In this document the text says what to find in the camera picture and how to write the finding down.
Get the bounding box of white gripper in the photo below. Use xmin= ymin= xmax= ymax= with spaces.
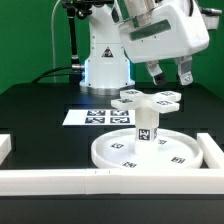
xmin=118 ymin=0 xmax=209 ymax=85

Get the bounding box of white cross-shaped table base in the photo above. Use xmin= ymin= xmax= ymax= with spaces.
xmin=111 ymin=89 xmax=181 ymax=114

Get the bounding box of white round table top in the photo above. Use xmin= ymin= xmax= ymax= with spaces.
xmin=91 ymin=128 xmax=203 ymax=170

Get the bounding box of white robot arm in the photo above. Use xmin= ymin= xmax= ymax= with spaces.
xmin=80 ymin=0 xmax=209 ymax=95

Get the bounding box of white marker sheet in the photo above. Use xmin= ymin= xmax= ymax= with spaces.
xmin=63 ymin=109 xmax=135 ymax=126

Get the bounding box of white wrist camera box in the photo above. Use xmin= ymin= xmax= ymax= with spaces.
xmin=200 ymin=8 xmax=222 ymax=30

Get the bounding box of white fence right rail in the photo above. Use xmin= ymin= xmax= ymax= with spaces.
xmin=197 ymin=133 xmax=224 ymax=169

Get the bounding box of white fence rail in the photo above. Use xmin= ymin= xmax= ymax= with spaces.
xmin=0 ymin=169 xmax=224 ymax=196
xmin=0 ymin=134 xmax=12 ymax=165
xmin=197 ymin=133 xmax=224 ymax=169

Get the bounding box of black camera stand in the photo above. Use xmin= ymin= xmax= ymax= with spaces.
xmin=61 ymin=0 xmax=114 ymax=85

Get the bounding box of white cable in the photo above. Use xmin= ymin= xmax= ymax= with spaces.
xmin=50 ymin=0 xmax=63 ymax=84

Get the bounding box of white fence front rail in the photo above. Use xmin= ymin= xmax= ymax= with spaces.
xmin=0 ymin=169 xmax=224 ymax=196

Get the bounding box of black cable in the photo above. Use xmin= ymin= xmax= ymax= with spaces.
xmin=31 ymin=65 xmax=74 ymax=84

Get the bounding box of white fence left rail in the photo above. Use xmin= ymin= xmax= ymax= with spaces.
xmin=0 ymin=134 xmax=12 ymax=165

